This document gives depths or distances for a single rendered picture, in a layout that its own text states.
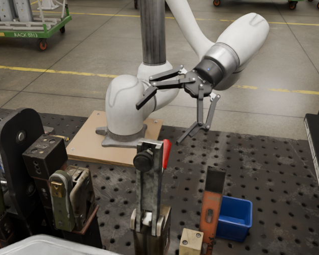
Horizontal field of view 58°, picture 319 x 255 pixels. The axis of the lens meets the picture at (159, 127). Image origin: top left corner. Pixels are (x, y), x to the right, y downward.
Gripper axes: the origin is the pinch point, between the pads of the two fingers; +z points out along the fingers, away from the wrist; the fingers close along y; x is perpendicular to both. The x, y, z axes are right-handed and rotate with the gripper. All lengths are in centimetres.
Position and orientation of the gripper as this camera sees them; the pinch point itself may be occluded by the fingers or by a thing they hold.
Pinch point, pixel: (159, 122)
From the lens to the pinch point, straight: 70.8
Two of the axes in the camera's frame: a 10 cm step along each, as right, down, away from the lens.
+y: -7.3, -6.6, 1.9
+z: -6.8, 6.9, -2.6
